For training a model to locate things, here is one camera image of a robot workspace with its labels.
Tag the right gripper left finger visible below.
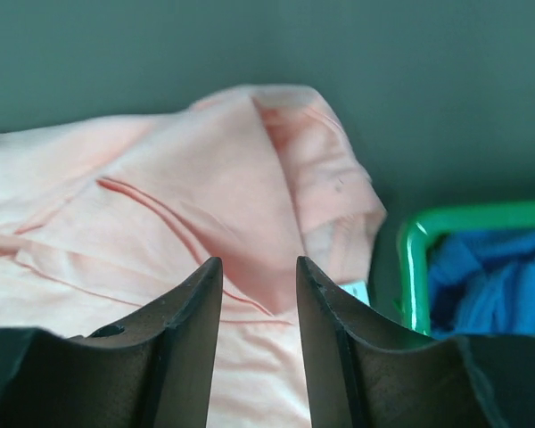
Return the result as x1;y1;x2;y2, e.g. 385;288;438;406
0;258;223;427

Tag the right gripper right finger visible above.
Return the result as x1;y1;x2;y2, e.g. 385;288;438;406
296;257;535;427

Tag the salmon pink t shirt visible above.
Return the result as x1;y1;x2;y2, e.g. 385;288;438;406
0;86;385;427

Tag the green plastic bin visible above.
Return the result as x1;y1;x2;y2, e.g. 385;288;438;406
398;200;535;335

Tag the blue t shirt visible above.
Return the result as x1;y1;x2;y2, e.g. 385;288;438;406
428;229;535;338

